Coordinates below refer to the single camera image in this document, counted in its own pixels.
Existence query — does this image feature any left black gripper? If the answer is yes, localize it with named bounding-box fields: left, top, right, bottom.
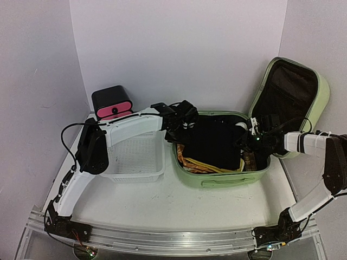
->
left=164, top=125, right=193, bottom=147

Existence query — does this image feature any black pink drawer organizer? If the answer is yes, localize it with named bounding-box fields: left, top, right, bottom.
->
left=92, top=85, right=133, bottom=121

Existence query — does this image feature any green hard-shell suitcase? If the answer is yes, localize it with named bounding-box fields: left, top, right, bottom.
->
left=172, top=57, right=330, bottom=189

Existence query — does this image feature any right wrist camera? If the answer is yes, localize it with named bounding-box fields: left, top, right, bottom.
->
left=248, top=114, right=280, bottom=135

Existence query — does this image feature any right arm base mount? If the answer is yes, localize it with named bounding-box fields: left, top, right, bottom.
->
left=252, top=216, right=301, bottom=248

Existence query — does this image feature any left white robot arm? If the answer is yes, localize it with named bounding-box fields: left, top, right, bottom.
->
left=47, top=100, right=198, bottom=237

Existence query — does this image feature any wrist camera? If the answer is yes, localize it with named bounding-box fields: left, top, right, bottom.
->
left=248, top=114, right=280, bottom=135
left=169, top=100, right=199, bottom=129

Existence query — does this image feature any white perforated plastic basket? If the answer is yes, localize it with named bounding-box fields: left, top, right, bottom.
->
left=100, top=132, right=166, bottom=183

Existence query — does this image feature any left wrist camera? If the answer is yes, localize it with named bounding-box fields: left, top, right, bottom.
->
left=169, top=100, right=199, bottom=129

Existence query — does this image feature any white round jar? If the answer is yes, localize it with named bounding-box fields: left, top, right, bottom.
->
left=235, top=122, right=248, bottom=130

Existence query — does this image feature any black item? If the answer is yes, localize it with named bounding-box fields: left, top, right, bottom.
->
left=182, top=114, right=245, bottom=172

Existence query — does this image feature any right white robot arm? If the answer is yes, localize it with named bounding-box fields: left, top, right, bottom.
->
left=236, top=132, right=346, bottom=240

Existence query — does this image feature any aluminium front rail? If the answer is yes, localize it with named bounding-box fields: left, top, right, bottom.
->
left=24, top=224, right=320, bottom=254

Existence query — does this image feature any orange snack bag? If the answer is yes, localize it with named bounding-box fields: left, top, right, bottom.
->
left=176, top=144, right=228, bottom=174

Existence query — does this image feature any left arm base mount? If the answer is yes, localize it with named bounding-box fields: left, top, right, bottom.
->
left=44, top=220, right=92, bottom=243

